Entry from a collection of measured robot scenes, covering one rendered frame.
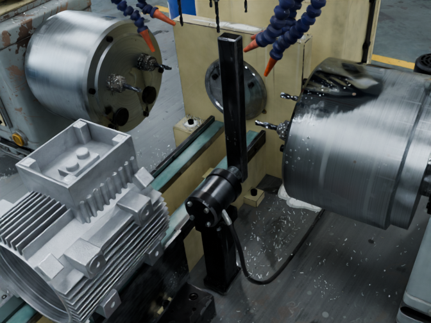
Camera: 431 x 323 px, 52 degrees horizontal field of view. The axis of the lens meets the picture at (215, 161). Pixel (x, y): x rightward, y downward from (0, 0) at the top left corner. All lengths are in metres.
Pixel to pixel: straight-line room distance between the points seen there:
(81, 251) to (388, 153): 0.42
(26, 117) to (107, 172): 0.54
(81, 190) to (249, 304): 0.39
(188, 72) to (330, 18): 0.32
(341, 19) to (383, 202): 0.41
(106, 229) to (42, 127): 0.58
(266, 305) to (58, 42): 0.65
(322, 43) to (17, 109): 0.70
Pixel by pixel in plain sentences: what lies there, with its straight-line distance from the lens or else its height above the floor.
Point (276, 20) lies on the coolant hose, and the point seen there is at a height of 1.26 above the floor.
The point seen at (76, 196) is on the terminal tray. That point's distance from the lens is 0.58.
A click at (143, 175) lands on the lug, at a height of 1.09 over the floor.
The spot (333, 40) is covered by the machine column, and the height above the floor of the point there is 1.10.
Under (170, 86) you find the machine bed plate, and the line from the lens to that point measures 1.43.
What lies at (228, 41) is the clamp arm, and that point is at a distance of 0.60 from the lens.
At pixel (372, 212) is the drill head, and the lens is 0.68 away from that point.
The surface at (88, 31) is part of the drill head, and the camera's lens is 0.95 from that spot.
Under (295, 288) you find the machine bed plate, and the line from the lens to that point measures 0.84.
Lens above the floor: 1.49
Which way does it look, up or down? 39 degrees down
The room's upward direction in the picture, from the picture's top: 6 degrees counter-clockwise
